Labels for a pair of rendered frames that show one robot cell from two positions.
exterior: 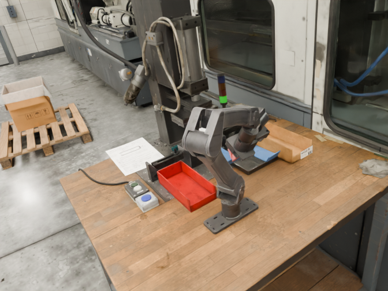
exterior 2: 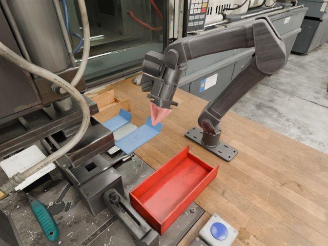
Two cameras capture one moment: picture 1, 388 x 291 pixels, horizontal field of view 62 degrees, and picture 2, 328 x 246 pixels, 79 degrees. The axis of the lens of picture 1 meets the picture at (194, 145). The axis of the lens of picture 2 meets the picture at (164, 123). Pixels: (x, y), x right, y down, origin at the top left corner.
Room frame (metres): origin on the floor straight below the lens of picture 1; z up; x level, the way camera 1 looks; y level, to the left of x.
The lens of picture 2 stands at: (1.18, 0.38, 1.42)
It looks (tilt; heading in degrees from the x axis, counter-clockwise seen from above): 38 degrees down; 253
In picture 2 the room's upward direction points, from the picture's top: straight up
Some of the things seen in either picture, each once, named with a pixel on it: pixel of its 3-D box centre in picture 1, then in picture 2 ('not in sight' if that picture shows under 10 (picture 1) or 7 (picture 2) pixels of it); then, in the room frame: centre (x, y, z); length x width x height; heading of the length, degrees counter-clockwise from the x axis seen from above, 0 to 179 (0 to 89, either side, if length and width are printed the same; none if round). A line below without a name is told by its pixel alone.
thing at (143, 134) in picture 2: (222, 153); (138, 133); (1.11, -0.11, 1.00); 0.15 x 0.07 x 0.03; 31
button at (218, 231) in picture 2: (146, 198); (218, 232); (0.99, 0.21, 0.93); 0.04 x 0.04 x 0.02
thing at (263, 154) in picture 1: (261, 150); (112, 121); (1.19, -0.29, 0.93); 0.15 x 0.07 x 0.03; 33
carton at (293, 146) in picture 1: (280, 142); (97, 111); (1.25, -0.39, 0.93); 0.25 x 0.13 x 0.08; 29
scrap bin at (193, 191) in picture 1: (185, 184); (176, 183); (1.04, 0.06, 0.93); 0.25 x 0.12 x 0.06; 29
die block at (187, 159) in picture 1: (202, 149); (89, 175); (1.28, -0.04, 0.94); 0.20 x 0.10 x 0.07; 119
